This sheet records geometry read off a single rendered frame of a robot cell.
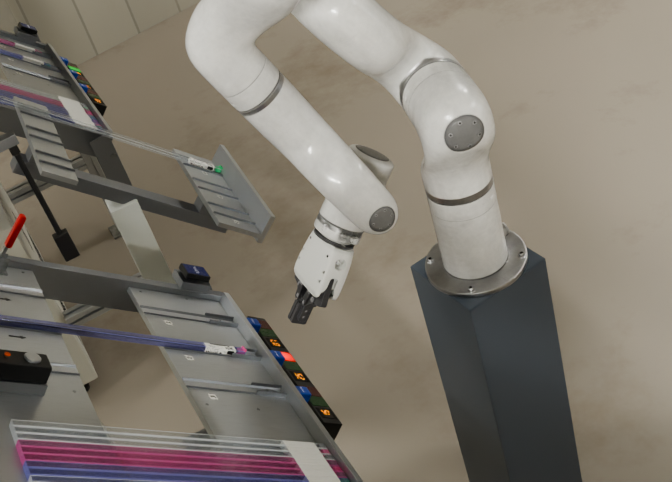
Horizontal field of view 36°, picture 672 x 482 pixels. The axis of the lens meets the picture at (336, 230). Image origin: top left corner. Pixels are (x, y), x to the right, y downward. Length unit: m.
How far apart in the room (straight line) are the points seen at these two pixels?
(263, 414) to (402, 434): 0.96
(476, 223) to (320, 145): 0.33
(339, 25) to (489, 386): 0.78
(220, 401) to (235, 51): 0.55
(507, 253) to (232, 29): 0.70
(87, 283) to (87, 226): 1.84
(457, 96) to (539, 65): 2.20
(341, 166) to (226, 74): 0.23
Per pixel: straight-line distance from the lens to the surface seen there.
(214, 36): 1.53
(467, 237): 1.81
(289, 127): 1.61
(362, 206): 1.64
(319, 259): 1.77
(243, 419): 1.65
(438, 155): 1.64
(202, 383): 1.70
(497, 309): 1.89
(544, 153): 3.36
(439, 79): 1.65
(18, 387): 1.49
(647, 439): 2.51
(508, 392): 2.04
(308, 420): 1.71
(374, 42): 1.58
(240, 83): 1.56
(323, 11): 1.55
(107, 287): 1.90
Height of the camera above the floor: 1.97
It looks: 37 degrees down
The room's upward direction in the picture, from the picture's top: 18 degrees counter-clockwise
